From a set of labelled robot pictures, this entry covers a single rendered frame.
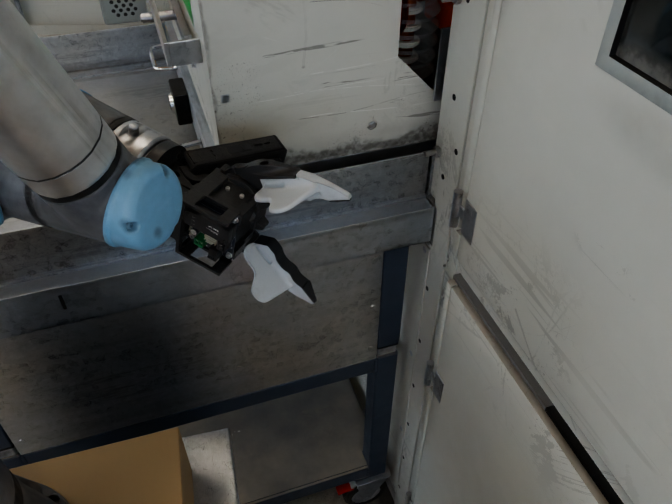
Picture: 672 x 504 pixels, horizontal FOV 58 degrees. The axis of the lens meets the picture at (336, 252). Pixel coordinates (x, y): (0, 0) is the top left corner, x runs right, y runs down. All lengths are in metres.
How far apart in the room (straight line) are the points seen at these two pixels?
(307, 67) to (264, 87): 0.05
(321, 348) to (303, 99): 0.41
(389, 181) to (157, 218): 0.38
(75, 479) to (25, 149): 0.31
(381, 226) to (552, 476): 0.35
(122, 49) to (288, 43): 0.58
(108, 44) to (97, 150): 0.77
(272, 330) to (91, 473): 0.37
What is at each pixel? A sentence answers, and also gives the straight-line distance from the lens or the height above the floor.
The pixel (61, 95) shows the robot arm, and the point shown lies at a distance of 0.46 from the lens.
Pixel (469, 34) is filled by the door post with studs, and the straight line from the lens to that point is 0.69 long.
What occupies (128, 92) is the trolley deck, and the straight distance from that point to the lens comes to 1.15.
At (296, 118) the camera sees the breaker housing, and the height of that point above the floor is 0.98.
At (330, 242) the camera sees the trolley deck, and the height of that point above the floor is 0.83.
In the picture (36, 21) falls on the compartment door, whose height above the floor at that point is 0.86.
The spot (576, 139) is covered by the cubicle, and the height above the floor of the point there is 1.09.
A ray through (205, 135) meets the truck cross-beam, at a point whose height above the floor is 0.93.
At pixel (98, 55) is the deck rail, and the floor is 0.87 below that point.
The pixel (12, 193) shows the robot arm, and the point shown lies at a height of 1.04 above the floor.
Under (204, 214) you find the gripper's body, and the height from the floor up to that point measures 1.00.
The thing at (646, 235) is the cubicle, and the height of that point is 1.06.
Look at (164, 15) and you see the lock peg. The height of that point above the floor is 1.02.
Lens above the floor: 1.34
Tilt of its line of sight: 42 degrees down
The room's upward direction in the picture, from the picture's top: straight up
